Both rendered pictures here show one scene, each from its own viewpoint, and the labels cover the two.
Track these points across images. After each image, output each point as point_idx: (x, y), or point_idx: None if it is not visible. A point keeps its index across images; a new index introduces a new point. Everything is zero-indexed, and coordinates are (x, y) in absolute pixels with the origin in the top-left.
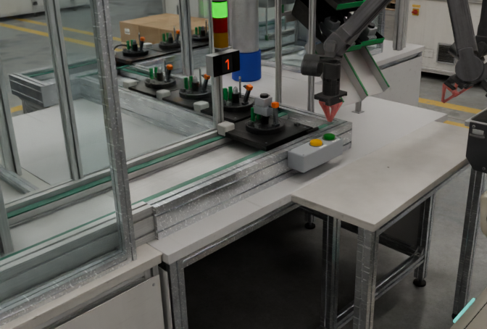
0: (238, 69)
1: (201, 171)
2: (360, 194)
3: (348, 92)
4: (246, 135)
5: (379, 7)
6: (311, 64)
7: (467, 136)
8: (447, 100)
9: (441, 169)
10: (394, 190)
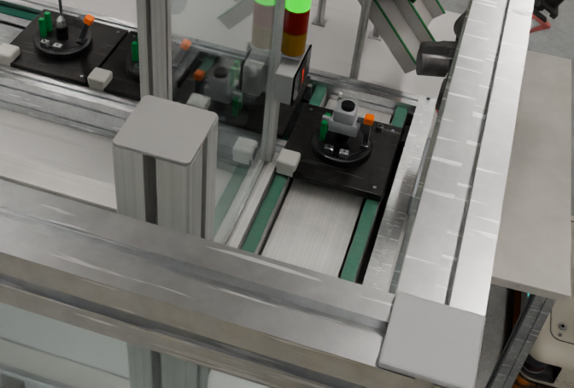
0: (307, 73)
1: (309, 266)
2: (512, 236)
3: (408, 40)
4: (330, 173)
5: None
6: (439, 63)
7: (541, 70)
8: (530, 32)
9: (563, 154)
10: (542, 214)
